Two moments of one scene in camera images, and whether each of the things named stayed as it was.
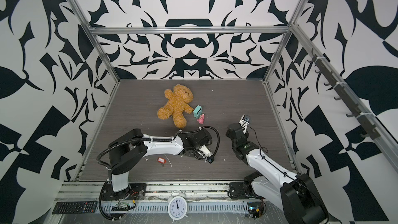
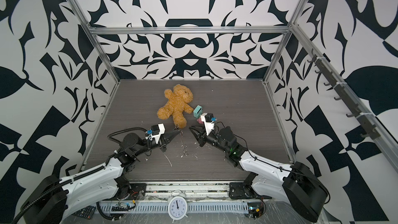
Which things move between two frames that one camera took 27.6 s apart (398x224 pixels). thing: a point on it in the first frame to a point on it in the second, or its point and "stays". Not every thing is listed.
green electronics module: x=255 y=209 stays
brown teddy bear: x=176 y=106 stays
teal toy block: x=197 y=111 stays
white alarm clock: x=177 y=205 stays
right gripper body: x=228 y=134 to x=206 y=138
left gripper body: x=193 y=152 to x=161 y=140
